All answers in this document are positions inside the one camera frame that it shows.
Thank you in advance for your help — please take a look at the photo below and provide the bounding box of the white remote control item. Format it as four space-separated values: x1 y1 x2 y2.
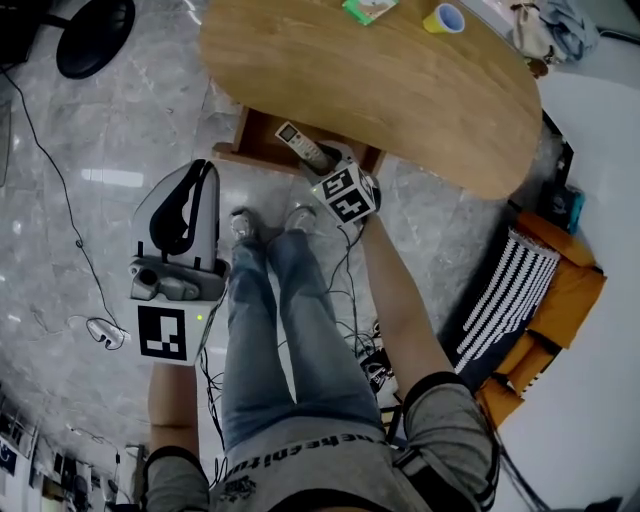
274 121 332 169

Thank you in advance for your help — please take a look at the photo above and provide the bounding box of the person's right grey shoe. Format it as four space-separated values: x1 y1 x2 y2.
283 203 319 234

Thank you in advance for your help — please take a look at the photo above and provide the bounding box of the wooden table top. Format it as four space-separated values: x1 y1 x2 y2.
199 0 544 202

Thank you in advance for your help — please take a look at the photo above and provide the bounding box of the green box item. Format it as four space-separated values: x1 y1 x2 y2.
342 0 400 28

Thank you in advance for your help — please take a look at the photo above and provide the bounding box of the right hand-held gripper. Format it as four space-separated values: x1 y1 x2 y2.
298 141 385 231

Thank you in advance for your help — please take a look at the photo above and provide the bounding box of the orange armchair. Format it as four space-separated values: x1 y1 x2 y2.
473 209 609 432

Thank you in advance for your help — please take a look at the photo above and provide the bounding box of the person's right leg in jeans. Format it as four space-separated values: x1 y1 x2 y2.
264 225 390 444

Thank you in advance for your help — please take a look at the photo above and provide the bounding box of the person's grey shirt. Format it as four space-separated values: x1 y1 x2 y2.
131 371 502 512

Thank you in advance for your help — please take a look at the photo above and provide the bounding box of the long black floor cable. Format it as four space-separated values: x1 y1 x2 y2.
0 63 132 346

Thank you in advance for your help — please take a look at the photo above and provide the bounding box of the black white striped cushion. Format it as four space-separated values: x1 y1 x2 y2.
451 226 562 375

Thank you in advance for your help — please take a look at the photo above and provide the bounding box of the white cable connector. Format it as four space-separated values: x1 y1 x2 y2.
67 314 132 350

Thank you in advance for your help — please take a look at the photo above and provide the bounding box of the person's left leg in jeans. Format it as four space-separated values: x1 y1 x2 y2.
219 233 304 451

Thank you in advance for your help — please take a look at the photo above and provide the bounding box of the yellow blue cup item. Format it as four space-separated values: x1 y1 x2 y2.
422 2 467 35

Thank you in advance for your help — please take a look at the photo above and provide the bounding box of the black white patterned pouch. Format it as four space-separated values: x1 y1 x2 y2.
360 348 399 399

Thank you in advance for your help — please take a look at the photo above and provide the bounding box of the beige bag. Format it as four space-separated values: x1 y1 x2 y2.
508 0 557 65

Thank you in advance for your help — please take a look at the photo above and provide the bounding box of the black chair base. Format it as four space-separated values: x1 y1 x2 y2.
39 0 138 81

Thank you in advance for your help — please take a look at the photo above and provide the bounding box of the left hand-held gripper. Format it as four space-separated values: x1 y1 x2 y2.
128 159 232 369

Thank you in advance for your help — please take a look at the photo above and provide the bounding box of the light blue cloth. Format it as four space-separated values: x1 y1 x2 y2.
541 0 601 62

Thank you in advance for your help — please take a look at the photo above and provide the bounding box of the person's left forearm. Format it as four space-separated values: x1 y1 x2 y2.
147 360 202 457

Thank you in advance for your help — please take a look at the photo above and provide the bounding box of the person's leg in jeans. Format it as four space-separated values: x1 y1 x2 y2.
264 225 390 444
219 233 304 451

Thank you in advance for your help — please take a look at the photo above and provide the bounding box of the person's right forearm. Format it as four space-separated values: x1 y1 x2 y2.
358 213 457 402

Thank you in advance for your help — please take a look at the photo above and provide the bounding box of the person's grey shoe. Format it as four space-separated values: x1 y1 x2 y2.
283 203 319 234
228 208 262 246

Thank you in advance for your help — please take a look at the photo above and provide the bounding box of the blue box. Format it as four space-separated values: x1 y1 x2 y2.
551 183 587 237

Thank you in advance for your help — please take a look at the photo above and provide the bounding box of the wooden drawer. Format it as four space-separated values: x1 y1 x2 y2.
211 106 389 177

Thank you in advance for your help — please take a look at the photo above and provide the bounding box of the person's left grey shoe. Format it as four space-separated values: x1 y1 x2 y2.
228 208 262 246

